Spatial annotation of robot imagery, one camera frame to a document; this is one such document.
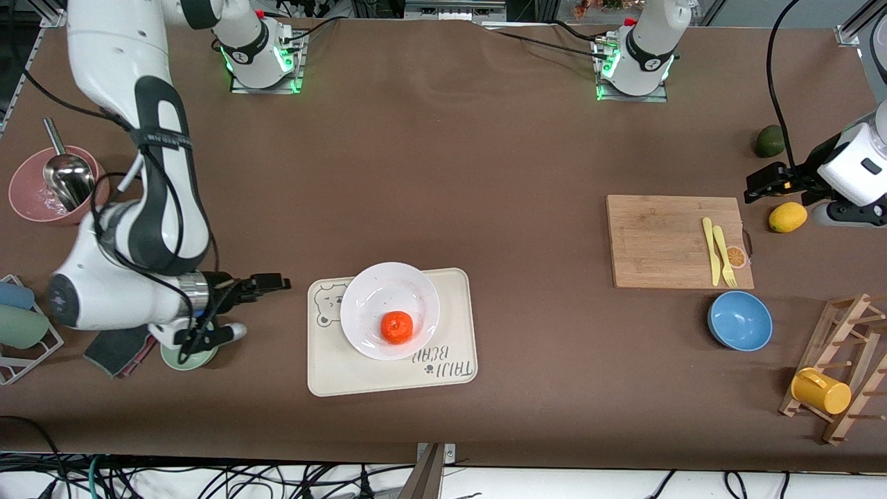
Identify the white round plate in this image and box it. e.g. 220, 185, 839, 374
340, 262, 441, 361

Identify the orange mandarin fruit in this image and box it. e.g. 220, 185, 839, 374
380, 311, 415, 345

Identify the green avocado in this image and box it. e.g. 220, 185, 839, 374
755, 125, 787, 159

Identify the yellow plastic fork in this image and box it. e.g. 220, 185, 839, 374
712, 225, 738, 288

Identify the pale green bowl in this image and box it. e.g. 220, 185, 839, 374
160, 340, 221, 372

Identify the yellow plastic knife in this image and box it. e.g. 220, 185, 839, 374
702, 217, 722, 287

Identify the dark grey folded cloth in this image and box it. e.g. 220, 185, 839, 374
83, 326, 159, 379

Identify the blue bowl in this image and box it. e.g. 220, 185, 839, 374
707, 290, 774, 353

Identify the wooden cutting board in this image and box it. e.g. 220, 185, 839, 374
606, 195, 755, 290

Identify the cream bear print tray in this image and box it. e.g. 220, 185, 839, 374
307, 268, 479, 397

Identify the wooden mug rack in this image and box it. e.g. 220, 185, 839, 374
779, 293, 887, 446

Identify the metal scoop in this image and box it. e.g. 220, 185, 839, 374
43, 118, 96, 212

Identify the pale green cup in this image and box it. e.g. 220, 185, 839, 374
0, 305, 51, 350

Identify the yellow mug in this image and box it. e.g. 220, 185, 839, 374
791, 367, 852, 416

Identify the blue cup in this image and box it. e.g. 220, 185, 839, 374
0, 281, 35, 311

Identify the pink bowl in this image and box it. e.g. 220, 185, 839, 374
8, 145, 111, 226

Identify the grey metal equipment box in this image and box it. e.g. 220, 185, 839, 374
404, 0, 507, 21

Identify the aluminium frame corner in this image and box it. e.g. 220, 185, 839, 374
835, 0, 887, 48

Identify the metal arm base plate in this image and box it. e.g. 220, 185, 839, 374
230, 31, 306, 94
595, 38, 669, 103

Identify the white wire cup rack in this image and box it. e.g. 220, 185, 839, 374
0, 274, 64, 386

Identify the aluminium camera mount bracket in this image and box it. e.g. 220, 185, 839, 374
398, 442, 458, 499

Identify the black arm base cable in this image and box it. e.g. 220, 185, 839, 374
478, 21, 611, 60
281, 17, 340, 53

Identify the aluminium frame rail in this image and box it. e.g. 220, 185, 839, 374
0, 7, 70, 132

